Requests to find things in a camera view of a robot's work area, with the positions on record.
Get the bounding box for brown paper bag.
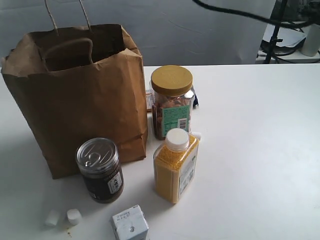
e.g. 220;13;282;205
0;0;148;180

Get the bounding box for nut jar with yellow lid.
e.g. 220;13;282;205
150;65;196;140

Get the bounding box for dark blue object behind jar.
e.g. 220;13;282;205
193;94;199;108

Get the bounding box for yellow millet plastic bottle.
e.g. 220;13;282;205
153;128;200;204

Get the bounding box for dark pull-tab can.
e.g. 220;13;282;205
75;137;124;203

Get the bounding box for white carton box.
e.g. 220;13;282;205
110;204;150;240

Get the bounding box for right white marshmallow piece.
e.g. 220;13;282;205
66;208;82;226

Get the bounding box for white marshmallow piece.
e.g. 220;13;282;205
66;208;82;226
44;209;61;228

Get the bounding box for black tripod stand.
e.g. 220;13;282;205
260;0;288;64

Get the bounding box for left white marshmallow piece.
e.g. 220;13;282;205
44;209;61;228

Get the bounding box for white cylinder container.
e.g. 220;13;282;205
300;24;320;57

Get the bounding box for black cable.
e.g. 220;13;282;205
192;0;320;29

